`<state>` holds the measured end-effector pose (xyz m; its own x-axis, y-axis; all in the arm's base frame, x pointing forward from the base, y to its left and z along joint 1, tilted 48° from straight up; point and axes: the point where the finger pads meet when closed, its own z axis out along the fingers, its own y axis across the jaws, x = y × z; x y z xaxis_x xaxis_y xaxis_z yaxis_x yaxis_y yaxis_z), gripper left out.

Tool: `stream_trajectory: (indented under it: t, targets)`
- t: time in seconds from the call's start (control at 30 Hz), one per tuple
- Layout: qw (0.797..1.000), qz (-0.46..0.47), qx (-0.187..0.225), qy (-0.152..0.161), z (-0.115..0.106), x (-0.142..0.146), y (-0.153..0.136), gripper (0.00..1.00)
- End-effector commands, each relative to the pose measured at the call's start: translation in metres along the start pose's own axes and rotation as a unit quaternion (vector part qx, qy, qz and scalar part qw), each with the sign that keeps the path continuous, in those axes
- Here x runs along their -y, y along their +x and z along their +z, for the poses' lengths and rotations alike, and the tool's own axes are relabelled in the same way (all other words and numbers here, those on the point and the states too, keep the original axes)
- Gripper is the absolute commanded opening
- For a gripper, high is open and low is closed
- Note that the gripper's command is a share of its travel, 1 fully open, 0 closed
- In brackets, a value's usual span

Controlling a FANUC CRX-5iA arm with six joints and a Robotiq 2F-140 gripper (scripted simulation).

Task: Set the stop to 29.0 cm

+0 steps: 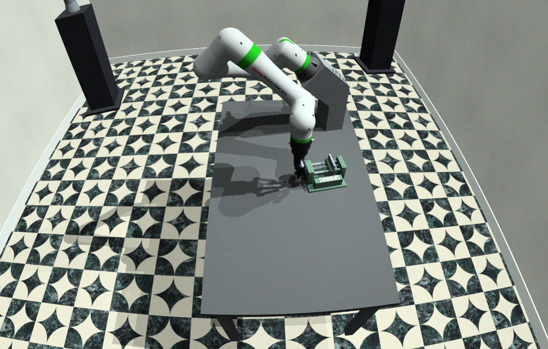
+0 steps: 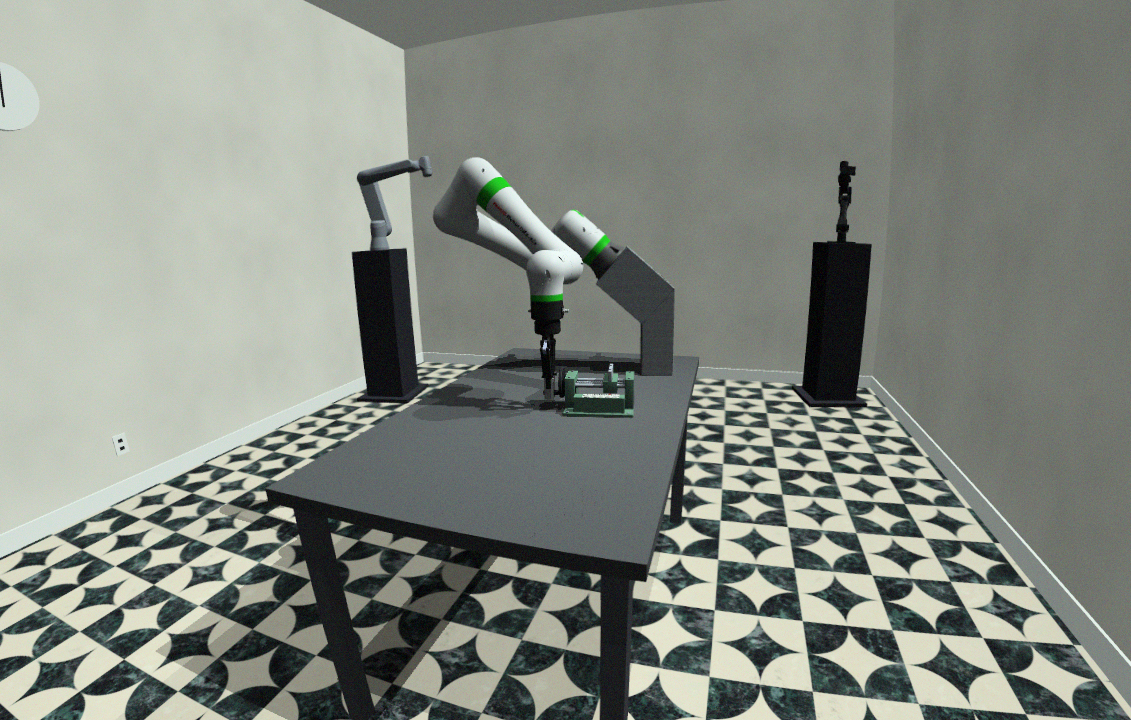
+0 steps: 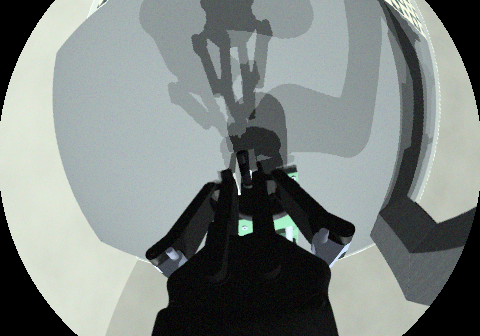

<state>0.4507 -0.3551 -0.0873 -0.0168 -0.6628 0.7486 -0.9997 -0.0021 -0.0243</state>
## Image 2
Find green bench vise with handwheel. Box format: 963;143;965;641
554;364;634;418

